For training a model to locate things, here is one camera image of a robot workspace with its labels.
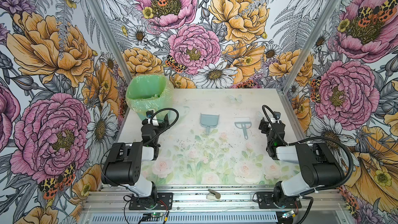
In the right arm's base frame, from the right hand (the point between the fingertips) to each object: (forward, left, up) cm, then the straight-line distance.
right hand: (270, 122), depth 93 cm
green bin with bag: (+23, +72, +5) cm, 76 cm away
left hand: (+3, +65, +3) cm, 65 cm away
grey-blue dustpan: (+7, +36, -7) cm, 37 cm away
